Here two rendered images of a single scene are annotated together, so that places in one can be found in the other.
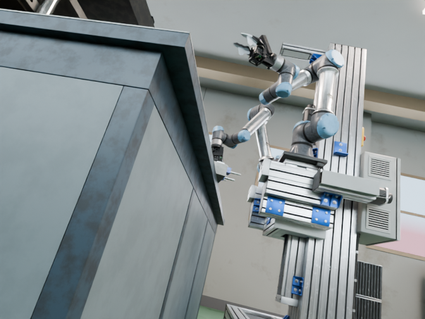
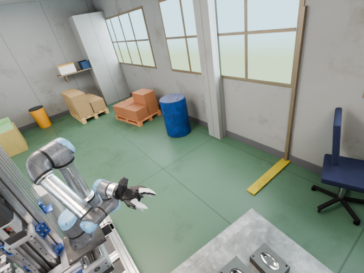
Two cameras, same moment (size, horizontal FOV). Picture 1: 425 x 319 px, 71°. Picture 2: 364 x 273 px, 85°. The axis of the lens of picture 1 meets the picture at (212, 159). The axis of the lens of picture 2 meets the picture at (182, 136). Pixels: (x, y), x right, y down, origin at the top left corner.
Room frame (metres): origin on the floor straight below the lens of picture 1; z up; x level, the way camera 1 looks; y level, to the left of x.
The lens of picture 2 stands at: (1.35, 0.65, 2.12)
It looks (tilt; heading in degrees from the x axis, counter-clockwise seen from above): 31 degrees down; 234
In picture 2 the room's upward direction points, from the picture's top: 12 degrees counter-clockwise
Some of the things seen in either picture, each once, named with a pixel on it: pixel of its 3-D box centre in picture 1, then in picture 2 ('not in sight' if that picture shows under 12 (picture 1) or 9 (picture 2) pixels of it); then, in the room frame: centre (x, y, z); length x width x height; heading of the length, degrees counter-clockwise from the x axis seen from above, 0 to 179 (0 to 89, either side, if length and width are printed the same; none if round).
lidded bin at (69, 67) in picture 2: not in sight; (66, 68); (-0.06, -6.30, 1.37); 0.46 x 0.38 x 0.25; 176
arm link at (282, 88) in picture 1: (282, 87); (109, 203); (1.26, -0.26, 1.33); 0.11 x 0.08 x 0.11; 22
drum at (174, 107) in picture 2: not in sight; (175, 115); (-0.85, -2.45, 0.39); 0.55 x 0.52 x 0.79; 86
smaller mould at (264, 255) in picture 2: not in sight; (268, 263); (0.74, 0.39, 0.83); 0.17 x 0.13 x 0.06; 81
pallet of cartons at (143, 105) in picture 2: not in sight; (135, 105); (-0.77, -4.05, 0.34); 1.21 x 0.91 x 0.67; 86
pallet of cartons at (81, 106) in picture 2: not in sight; (84, 102); (-0.03, -5.83, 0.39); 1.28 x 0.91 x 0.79; 86
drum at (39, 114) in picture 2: not in sight; (40, 117); (1.15, -6.37, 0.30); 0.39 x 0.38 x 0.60; 86
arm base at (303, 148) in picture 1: (300, 154); (79, 233); (1.47, -0.46, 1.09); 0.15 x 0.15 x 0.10
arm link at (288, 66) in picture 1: (287, 69); (104, 188); (1.25, -0.27, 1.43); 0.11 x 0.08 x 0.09; 112
